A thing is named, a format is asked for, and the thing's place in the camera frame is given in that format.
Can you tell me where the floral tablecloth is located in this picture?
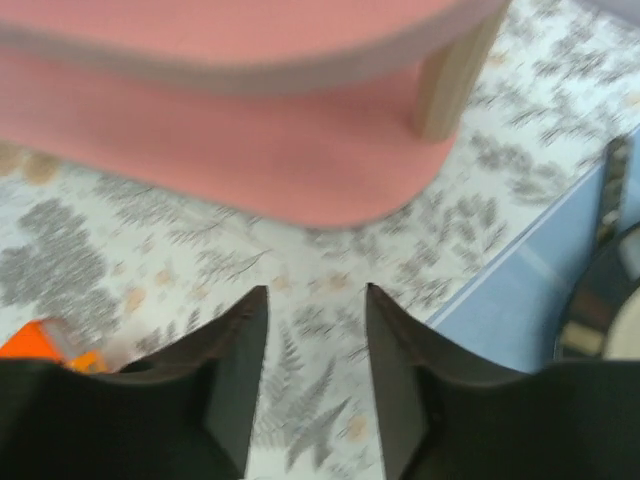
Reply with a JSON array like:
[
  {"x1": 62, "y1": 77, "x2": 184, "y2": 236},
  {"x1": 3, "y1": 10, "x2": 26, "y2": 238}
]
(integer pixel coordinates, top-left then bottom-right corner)
[{"x1": 1, "y1": 1, "x2": 639, "y2": 479}]

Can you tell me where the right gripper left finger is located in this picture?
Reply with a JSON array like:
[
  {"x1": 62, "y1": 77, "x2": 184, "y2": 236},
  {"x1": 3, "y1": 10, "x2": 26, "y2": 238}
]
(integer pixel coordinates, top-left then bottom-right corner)
[{"x1": 1, "y1": 286, "x2": 269, "y2": 479}]

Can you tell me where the dark rimmed cream plate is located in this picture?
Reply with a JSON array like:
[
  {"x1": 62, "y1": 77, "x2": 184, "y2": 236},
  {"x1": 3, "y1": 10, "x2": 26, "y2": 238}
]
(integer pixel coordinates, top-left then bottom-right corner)
[{"x1": 554, "y1": 224, "x2": 639, "y2": 359}]

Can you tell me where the pink three-tier shelf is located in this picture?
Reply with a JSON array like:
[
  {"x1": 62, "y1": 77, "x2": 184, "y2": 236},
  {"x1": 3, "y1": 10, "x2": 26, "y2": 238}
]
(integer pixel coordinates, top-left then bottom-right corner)
[{"x1": 1, "y1": 1, "x2": 508, "y2": 227}]

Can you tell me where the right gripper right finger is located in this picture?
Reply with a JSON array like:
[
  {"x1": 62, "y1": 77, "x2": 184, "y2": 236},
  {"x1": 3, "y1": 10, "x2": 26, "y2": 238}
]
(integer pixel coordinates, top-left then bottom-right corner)
[{"x1": 365, "y1": 284, "x2": 639, "y2": 479}]

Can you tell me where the orange Bic razor bag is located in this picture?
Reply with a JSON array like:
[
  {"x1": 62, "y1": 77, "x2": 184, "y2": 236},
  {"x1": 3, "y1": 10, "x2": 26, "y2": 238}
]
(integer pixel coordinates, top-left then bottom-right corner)
[{"x1": 1, "y1": 319, "x2": 110, "y2": 374}]

